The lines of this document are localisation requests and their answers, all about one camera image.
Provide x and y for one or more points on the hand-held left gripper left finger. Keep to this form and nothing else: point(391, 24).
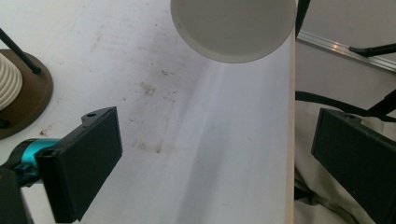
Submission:
point(84, 165)

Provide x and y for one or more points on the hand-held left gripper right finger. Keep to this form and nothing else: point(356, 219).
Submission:
point(358, 155)

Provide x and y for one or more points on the brown round cup holder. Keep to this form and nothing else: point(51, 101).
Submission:
point(34, 93)

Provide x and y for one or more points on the stack of white cups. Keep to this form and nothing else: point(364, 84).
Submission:
point(9, 81)

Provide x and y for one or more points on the single white round plate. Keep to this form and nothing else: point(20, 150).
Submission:
point(233, 28)

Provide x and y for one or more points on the beige cloth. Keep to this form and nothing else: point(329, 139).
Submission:
point(314, 186)

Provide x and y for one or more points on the black stand leg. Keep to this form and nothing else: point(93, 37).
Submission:
point(376, 49)
point(302, 15)

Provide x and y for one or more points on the aluminium rail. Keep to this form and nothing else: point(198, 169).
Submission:
point(342, 49)

